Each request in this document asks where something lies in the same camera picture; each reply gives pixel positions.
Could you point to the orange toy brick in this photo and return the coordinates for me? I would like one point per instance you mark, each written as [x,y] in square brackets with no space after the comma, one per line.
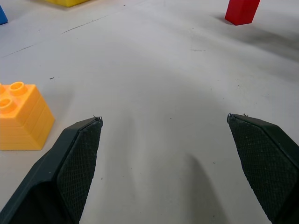
[21,116]

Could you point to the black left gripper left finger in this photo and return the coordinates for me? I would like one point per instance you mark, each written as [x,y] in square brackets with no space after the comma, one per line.
[70,168]

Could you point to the red toy brick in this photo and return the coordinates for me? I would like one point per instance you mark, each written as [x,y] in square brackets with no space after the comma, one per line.
[241,11]

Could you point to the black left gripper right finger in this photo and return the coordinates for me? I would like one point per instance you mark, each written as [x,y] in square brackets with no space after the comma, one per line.
[266,163]

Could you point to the yellow toy brick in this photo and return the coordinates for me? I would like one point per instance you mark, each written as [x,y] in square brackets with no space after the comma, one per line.
[67,2]

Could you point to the blue toy brick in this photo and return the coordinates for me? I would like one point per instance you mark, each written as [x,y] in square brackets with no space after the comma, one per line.
[2,16]

